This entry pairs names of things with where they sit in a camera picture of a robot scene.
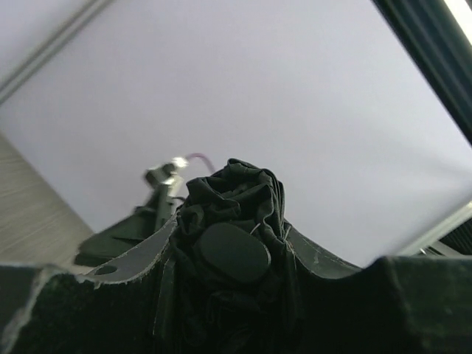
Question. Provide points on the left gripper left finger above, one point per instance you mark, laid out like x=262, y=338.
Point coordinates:
x=111, y=309

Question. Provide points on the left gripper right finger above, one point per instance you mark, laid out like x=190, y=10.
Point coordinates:
x=413, y=304

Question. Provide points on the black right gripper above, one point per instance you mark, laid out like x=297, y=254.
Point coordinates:
x=143, y=222

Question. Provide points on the black folding umbrella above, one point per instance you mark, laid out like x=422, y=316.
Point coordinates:
x=238, y=287

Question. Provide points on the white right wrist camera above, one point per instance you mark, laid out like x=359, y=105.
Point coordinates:
x=167, y=174

